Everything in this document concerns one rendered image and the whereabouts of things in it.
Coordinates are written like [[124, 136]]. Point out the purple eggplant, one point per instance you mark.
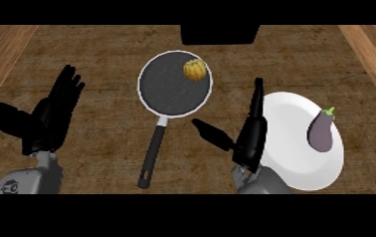
[[322, 131]]

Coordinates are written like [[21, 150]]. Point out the black frying pan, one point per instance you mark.
[[171, 91]]

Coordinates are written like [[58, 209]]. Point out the yellow squash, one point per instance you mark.
[[195, 69]]

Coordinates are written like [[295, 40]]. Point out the black box appliance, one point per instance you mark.
[[218, 34]]

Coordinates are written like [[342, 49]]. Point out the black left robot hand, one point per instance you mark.
[[52, 118]]

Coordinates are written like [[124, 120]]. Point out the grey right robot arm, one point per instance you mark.
[[260, 183]]

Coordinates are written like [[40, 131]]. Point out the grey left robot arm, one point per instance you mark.
[[31, 176]]

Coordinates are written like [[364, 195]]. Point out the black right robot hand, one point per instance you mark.
[[252, 134]]

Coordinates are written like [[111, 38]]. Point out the white plate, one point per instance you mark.
[[303, 144]]

